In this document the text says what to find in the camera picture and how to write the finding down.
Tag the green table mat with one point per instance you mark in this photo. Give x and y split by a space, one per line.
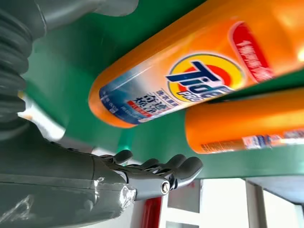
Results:
83 63

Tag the white bottle with yellow cap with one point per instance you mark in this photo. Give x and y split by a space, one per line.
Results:
40 119

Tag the grey board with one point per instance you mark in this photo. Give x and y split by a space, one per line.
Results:
184 196

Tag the white metal frame table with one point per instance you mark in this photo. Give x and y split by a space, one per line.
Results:
255 204

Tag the red upright panel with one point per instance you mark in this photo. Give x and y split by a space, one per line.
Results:
151 214

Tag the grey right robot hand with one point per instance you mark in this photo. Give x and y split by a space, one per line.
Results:
59 188

